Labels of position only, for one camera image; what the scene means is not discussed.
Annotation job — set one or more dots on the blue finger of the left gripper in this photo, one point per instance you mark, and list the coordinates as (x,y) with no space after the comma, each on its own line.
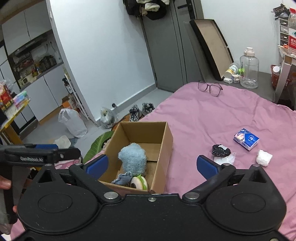
(46,146)

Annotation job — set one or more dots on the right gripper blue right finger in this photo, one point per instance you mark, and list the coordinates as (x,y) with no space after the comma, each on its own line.
(206,167)

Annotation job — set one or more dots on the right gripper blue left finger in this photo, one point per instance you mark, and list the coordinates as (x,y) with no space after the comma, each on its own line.
(97,167)

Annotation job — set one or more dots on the black speckled scrunchie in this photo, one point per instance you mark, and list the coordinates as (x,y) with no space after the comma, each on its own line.
(221,151)

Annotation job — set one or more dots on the clear plastic stuffing bag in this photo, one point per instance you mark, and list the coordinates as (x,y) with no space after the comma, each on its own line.
(222,160)

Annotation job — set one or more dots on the light blue fluffy plush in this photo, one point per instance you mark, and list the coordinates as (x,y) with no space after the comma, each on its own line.
(133,159)

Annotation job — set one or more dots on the orange hamburger plush toy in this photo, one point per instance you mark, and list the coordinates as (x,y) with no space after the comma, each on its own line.
(139,182)

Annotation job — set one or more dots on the blue tissue pack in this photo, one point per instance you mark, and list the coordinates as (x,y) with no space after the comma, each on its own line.
(246,139)

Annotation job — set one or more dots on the white tissue wad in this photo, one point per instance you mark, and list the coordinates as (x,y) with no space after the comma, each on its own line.
(263,158)

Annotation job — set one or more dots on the grey denim octopus toy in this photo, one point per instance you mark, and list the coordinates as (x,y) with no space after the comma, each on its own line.
(123,179)

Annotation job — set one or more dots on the person's left hand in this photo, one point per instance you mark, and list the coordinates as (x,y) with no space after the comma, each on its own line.
(5,184)

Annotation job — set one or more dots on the leaf cartoon floor mat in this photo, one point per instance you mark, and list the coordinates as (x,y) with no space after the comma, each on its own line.
(97,146)

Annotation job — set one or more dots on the pink cartoon cushion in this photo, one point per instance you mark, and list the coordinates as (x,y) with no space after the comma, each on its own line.
(59,165)

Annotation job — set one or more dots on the white plastic bag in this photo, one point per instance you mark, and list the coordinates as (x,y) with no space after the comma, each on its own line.
(73,122)

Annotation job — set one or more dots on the yellow side table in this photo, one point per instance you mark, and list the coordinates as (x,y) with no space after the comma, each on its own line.
(8,134)

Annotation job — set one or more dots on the pink bed cover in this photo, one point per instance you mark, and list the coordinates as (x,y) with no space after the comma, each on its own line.
(244,201)

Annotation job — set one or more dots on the clear trash bag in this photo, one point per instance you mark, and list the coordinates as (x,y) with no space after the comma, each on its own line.
(108,118)

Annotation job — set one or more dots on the open cardboard box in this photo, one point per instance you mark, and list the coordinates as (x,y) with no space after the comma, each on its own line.
(156,139)

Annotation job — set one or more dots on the purple framed eyeglasses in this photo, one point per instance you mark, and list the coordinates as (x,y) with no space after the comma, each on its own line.
(213,89)

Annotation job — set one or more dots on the white charger block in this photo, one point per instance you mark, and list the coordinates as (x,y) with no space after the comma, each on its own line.
(228,80)

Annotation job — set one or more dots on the large clear water jug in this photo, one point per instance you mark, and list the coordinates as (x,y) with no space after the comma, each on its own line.
(249,69)

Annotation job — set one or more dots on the grey wardrobe door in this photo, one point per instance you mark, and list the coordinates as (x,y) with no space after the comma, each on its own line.
(168,36)

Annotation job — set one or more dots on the plastic water bottle red label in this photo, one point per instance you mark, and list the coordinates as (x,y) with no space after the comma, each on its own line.
(291,32)

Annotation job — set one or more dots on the small drawer organizer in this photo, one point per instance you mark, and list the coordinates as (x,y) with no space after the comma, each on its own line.
(283,32)

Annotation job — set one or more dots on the hanging clothes on door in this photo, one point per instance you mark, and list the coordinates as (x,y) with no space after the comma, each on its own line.
(152,9)

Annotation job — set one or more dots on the leaning black picture frame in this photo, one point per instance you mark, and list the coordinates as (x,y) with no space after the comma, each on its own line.
(214,46)

